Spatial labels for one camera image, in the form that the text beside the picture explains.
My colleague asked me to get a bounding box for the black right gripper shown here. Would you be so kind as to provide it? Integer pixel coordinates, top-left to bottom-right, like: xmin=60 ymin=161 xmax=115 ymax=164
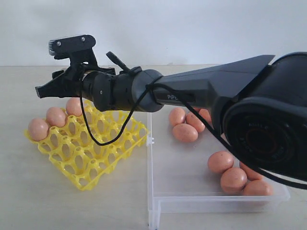
xmin=35 ymin=63 xmax=100 ymax=98

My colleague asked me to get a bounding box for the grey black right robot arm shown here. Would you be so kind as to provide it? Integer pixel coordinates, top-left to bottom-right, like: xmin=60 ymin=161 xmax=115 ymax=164
xmin=35 ymin=52 xmax=307 ymax=189

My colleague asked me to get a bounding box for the yellow plastic egg tray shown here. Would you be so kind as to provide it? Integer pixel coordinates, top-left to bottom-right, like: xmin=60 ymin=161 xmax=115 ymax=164
xmin=24 ymin=100 xmax=148 ymax=191

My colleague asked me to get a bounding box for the brown speckled egg front-left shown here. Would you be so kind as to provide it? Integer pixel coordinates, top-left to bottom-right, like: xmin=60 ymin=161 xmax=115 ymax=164
xmin=172 ymin=123 xmax=198 ymax=143

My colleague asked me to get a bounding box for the clear plastic box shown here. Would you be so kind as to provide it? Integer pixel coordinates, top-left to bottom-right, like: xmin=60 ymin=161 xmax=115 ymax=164
xmin=147 ymin=106 xmax=290 ymax=230

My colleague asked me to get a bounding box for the brown speckled egg front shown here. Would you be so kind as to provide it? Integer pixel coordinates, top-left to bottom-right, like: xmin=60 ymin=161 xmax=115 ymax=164
xmin=220 ymin=167 xmax=248 ymax=195

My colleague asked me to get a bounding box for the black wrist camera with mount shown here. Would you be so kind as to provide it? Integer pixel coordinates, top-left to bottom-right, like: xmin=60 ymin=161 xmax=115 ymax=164
xmin=48 ymin=34 xmax=98 ymax=69

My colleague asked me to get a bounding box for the black cable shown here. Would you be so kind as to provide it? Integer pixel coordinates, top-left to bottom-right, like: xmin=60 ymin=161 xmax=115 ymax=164
xmin=79 ymin=51 xmax=307 ymax=190

